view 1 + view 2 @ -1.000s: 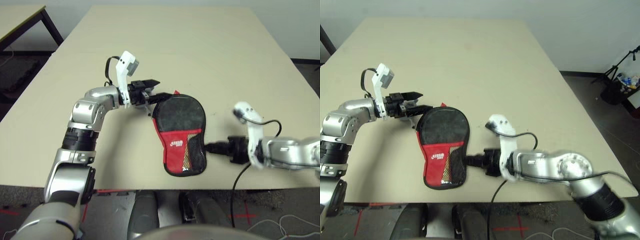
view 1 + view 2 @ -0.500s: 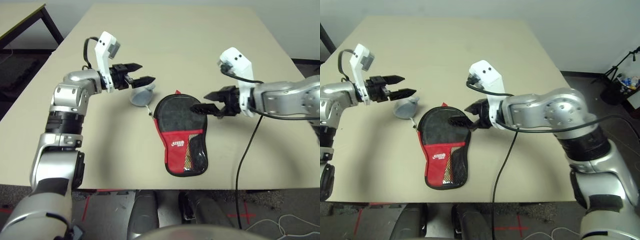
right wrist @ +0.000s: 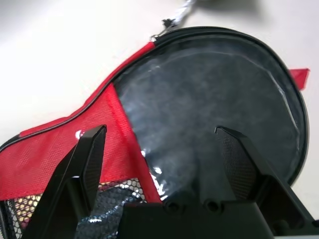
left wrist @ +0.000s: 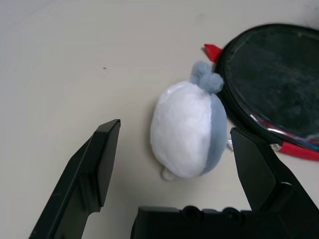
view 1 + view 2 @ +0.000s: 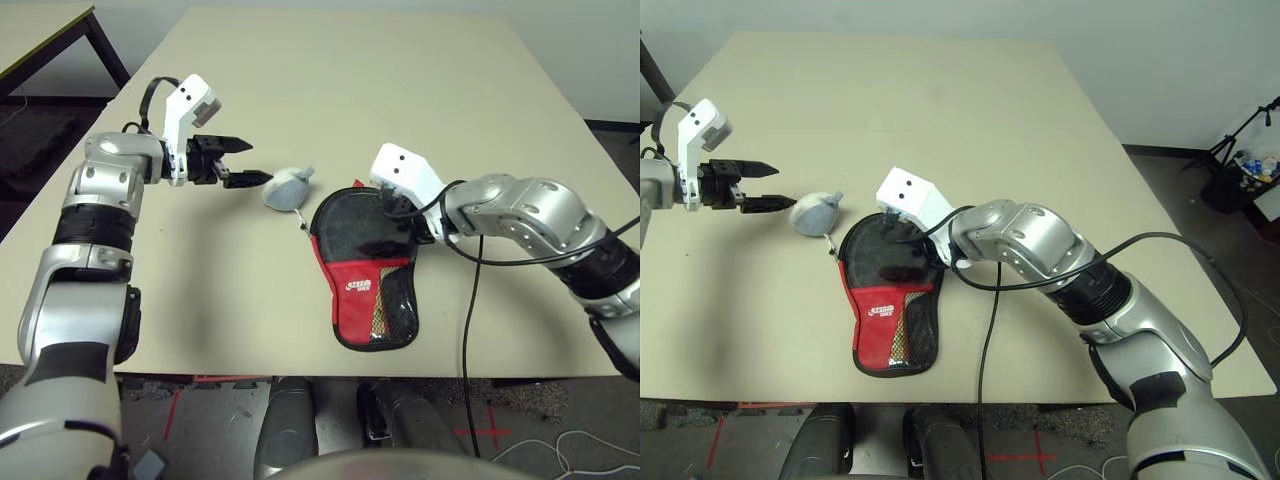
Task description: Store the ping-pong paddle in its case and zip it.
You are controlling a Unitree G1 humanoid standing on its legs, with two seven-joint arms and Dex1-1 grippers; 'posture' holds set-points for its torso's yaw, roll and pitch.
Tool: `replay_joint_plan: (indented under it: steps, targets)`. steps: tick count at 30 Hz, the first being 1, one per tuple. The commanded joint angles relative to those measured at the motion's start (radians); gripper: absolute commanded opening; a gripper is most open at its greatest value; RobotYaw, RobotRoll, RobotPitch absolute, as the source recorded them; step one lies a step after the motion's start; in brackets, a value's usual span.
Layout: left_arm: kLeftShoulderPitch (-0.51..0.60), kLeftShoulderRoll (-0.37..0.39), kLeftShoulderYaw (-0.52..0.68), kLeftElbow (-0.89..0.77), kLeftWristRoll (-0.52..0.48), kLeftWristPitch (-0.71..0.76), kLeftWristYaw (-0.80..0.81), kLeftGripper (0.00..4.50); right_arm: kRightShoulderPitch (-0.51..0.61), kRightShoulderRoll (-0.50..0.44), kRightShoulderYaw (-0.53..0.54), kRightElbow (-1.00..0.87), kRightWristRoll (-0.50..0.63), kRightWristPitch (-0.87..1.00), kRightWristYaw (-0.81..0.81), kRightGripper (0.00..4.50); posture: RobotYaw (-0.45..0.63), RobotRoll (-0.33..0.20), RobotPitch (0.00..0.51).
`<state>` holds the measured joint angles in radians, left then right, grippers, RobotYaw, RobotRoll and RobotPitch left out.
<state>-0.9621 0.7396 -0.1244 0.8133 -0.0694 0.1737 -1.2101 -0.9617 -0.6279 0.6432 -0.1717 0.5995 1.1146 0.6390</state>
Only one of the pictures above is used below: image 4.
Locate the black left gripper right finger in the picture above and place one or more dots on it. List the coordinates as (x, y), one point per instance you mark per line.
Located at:
(259, 169)

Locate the red black paddle case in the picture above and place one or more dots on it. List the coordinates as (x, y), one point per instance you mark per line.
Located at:
(231, 82)

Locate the black rubber ping-pong paddle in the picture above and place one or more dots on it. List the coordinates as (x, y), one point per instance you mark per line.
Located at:
(279, 79)

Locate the white grey plush toy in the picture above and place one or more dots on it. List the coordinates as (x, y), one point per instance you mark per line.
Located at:
(182, 129)

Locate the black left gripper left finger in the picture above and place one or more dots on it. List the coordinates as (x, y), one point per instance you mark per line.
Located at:
(82, 174)

